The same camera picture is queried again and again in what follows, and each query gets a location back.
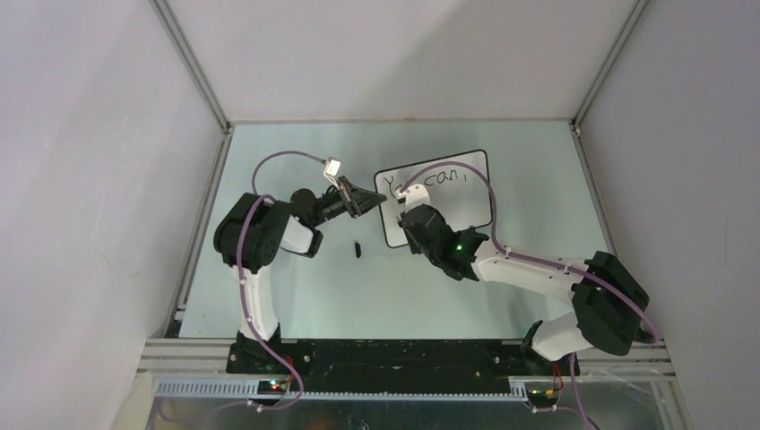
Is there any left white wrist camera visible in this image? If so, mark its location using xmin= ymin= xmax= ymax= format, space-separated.
xmin=323 ymin=157 xmax=341 ymax=189

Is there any purple cable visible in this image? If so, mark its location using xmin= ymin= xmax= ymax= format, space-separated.
xmin=399 ymin=161 xmax=662 ymax=430
xmin=155 ymin=150 xmax=329 ymax=426

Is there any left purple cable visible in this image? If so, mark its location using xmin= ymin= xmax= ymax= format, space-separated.
xmin=155 ymin=150 xmax=329 ymax=426

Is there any aluminium frame rail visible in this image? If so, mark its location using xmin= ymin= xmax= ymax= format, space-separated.
xmin=137 ymin=339 xmax=676 ymax=403

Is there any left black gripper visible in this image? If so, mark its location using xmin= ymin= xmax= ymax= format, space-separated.
xmin=310 ymin=176 xmax=385 ymax=228

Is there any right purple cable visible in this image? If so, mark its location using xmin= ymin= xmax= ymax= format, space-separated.
xmin=399 ymin=161 xmax=662 ymax=430

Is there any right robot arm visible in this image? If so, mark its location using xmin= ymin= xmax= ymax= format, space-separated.
xmin=399 ymin=204 xmax=649 ymax=374

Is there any black framed whiteboard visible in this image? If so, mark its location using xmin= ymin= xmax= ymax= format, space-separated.
xmin=374 ymin=149 xmax=492 ymax=248

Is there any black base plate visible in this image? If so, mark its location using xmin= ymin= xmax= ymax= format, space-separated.
xmin=226 ymin=335 xmax=571 ymax=395

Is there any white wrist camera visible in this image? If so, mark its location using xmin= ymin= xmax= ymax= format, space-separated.
xmin=323 ymin=157 xmax=341 ymax=189
xmin=394 ymin=184 xmax=430 ymax=212

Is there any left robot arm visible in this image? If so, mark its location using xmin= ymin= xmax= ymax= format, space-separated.
xmin=213 ymin=176 xmax=387 ymax=374

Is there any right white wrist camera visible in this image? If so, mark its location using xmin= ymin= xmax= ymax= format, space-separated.
xmin=394 ymin=184 xmax=430 ymax=212

